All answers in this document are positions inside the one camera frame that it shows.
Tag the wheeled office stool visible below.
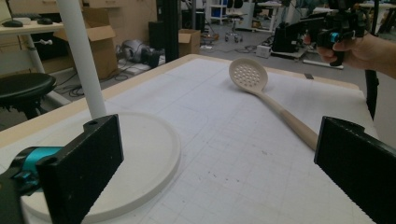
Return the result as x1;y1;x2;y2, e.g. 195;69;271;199
223;11;245;44

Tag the black metal post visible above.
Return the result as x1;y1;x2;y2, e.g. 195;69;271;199
156;0;180;63

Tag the small white box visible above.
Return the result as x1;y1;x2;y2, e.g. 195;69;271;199
255;45;273;60

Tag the grey vacuum device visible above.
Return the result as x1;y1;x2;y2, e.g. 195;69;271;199
119;39;163;68

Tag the small open cardboard box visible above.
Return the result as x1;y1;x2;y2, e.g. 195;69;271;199
177;28;202;58

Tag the black round stool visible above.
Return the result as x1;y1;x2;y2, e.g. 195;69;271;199
0;73;58;121

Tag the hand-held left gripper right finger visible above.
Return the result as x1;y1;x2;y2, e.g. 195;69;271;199
313;116;396;224

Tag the black floor device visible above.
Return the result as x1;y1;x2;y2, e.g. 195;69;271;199
271;21;310;54

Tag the large open cardboard box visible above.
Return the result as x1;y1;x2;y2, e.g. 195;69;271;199
52;7;120;80

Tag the white stand with round base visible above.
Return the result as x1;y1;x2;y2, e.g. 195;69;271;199
20;0;181;224

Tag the white desk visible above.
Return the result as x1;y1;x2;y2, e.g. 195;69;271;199
0;21;65;75

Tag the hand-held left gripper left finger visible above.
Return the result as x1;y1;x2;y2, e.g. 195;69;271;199
36;114;124;224

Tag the beige slotted spoon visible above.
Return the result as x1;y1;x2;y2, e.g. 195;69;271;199
228;57;319;152

